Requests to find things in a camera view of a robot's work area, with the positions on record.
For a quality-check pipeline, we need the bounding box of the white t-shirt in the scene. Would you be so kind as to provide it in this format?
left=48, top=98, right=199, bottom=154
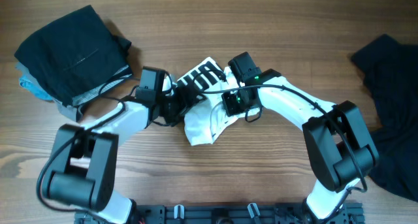
left=176, top=57, right=245, bottom=146

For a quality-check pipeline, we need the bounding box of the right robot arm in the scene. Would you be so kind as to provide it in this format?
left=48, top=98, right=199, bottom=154
left=222, top=52, right=379, bottom=223

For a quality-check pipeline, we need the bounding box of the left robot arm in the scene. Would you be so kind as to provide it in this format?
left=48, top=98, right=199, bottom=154
left=36, top=67, right=216, bottom=223

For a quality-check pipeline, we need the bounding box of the folded grey garment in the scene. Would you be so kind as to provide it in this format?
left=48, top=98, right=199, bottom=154
left=16, top=62, right=133, bottom=121

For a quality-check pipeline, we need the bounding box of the folded black garment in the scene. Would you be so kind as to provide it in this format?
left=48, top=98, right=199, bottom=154
left=14, top=5, right=131, bottom=105

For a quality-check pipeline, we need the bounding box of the folded light blue garment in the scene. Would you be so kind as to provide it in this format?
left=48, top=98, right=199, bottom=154
left=19, top=75, right=53, bottom=101

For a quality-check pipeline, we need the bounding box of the black garment on right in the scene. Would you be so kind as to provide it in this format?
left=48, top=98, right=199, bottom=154
left=351, top=34, right=417, bottom=201

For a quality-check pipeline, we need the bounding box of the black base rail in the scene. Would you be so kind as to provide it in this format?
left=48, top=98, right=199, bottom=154
left=74, top=202, right=365, bottom=224

